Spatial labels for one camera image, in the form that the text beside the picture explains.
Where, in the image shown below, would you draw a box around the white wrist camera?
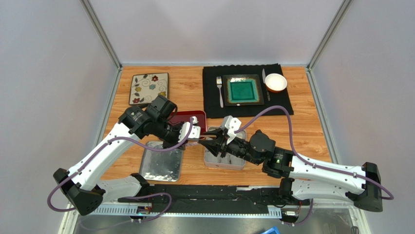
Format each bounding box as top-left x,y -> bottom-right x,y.
220,116 -> 242,145
178,116 -> 201,143

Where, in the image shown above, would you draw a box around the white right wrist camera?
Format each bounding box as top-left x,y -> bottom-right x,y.
220,116 -> 242,145

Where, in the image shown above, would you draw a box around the floral square plate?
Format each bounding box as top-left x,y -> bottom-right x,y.
129,73 -> 170,105

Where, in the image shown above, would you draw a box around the black cloth placemat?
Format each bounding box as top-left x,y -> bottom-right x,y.
203,63 -> 294,118

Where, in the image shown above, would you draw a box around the green square plate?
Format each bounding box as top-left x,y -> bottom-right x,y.
222,74 -> 264,106

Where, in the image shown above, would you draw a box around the red lacquer tray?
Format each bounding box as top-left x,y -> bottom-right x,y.
169,110 -> 207,133

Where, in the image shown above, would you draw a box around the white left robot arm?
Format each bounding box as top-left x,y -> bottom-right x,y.
47,95 -> 193,215

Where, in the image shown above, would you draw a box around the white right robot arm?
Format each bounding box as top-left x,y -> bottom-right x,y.
199,128 -> 383,212

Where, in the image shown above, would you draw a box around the blue plastic object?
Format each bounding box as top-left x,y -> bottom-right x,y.
261,226 -> 280,234

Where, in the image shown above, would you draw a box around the silver tin lid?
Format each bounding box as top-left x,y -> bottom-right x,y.
139,149 -> 184,182

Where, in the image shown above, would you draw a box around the white orange bowl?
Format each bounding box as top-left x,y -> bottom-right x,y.
264,73 -> 287,93

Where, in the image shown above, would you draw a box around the pink metal tin box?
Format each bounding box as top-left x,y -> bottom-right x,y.
204,126 -> 246,171

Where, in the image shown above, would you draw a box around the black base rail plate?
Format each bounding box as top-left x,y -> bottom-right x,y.
137,184 -> 310,215

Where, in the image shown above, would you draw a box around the silver fork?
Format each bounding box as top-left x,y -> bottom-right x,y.
216,76 -> 224,108

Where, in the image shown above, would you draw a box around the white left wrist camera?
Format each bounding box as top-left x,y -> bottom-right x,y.
178,116 -> 201,143

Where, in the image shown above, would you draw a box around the pink handled metal tongs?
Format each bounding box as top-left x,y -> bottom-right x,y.
183,142 -> 200,149

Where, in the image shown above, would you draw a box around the silver knife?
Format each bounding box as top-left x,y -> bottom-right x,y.
262,68 -> 271,101

